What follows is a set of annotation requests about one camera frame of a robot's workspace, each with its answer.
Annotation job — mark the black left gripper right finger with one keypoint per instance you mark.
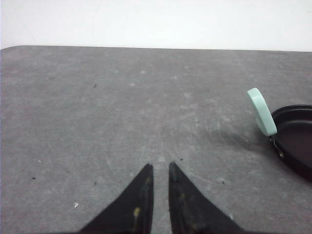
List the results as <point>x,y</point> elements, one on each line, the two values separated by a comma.
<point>191,212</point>

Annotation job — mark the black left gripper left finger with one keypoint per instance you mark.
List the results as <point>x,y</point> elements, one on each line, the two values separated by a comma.
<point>131,212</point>

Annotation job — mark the black frying pan mint handle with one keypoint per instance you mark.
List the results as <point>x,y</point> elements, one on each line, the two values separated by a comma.
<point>289,129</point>

